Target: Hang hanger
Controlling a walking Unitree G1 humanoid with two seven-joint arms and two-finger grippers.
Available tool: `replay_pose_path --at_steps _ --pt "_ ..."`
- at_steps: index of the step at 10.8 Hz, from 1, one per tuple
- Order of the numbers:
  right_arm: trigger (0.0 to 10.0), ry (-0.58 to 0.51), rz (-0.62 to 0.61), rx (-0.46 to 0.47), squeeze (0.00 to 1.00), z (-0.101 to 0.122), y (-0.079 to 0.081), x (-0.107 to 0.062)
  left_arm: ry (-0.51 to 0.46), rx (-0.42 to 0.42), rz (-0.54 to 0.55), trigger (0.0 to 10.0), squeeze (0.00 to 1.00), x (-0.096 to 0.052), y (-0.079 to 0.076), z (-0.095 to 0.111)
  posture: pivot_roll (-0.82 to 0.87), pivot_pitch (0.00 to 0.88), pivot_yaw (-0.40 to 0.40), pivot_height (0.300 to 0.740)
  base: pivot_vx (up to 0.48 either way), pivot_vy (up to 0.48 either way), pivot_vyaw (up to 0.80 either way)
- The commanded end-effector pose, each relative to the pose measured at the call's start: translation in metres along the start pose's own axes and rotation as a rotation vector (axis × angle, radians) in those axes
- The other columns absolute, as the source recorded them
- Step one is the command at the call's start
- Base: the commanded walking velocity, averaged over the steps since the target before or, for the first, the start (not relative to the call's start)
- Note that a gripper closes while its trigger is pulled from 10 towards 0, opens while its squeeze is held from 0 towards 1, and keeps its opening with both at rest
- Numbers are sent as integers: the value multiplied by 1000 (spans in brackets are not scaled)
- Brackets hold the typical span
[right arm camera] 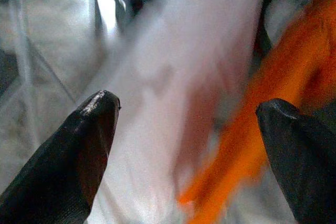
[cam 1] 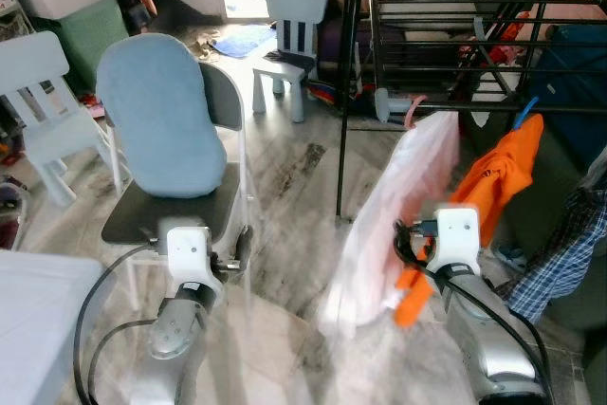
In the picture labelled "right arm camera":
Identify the orange shirt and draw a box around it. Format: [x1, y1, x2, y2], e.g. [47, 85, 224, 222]
[178, 0, 336, 224]

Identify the white shirt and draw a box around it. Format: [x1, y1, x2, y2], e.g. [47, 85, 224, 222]
[78, 0, 289, 224]

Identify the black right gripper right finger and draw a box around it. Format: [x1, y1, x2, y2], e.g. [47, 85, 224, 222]
[255, 98, 336, 224]

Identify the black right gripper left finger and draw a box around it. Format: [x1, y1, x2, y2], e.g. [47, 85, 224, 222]
[0, 90, 121, 224]

